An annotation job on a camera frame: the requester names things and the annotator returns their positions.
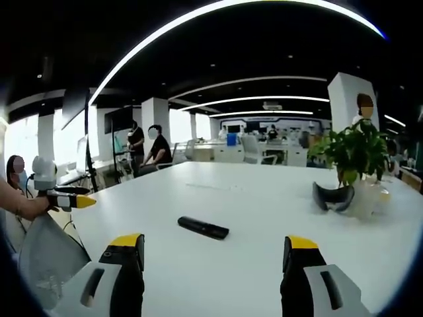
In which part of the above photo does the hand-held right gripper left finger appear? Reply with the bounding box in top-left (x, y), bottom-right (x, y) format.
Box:
top-left (48, 232), bottom-right (145, 317)

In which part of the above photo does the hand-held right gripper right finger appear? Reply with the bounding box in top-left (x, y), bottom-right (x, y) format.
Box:
top-left (280, 235), bottom-right (374, 317)

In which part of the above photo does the black remote control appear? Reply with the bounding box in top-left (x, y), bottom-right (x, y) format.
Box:
top-left (177, 216), bottom-right (230, 241)

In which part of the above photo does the person's left hand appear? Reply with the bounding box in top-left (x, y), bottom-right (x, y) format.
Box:
top-left (35, 194), bottom-right (61, 219)

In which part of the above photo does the black tripod stand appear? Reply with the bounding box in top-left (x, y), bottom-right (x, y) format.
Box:
top-left (84, 88), bottom-right (100, 193)

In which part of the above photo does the white translucent plastic bag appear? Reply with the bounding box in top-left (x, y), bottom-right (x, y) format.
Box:
top-left (18, 211), bottom-right (92, 311)

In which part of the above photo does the black VR headset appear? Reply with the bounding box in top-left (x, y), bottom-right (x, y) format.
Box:
top-left (312, 180), bottom-right (356, 213)

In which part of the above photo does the clear plastic bag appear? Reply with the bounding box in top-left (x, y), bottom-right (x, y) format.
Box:
top-left (346, 176), bottom-right (393, 219)

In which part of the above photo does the green potted plant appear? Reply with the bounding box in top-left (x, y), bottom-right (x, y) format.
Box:
top-left (307, 118), bottom-right (391, 188)

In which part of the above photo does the white office chair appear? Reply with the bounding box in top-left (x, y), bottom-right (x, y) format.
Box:
top-left (240, 135), bottom-right (278, 165)

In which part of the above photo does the black wall monitor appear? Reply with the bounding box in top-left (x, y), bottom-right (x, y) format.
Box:
top-left (104, 108), bottom-right (134, 135)

